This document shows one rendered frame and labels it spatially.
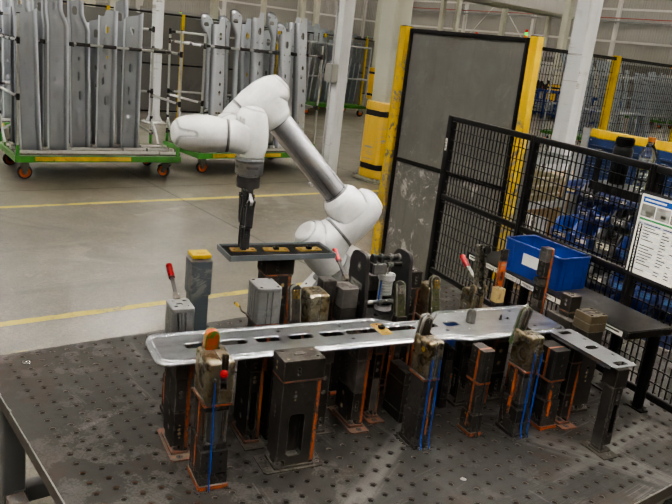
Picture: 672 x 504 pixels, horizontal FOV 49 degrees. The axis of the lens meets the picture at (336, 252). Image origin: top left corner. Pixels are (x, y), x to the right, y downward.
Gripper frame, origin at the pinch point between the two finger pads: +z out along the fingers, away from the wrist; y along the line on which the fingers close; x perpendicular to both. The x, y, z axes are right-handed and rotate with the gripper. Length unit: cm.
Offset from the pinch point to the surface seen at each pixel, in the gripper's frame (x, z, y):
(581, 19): 370, -105, -332
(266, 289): 2.2, 9.6, 22.7
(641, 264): 139, 1, 27
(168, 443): -27, 49, 38
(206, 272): -12.6, 9.9, 5.8
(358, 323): 32.2, 20.5, 25.6
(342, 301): 30.0, 16.7, 15.9
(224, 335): -11.4, 20.4, 30.9
